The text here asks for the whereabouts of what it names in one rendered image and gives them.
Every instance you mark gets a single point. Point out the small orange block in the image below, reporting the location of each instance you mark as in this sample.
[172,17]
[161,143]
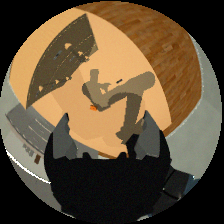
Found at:
[92,107]

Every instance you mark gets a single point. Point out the tan chest of drawers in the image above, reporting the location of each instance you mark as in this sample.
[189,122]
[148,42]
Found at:
[29,55]

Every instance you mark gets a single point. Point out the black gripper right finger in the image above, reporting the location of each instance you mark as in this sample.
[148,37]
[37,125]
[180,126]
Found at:
[152,148]

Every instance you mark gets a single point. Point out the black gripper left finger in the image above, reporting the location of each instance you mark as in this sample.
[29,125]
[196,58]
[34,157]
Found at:
[59,149]

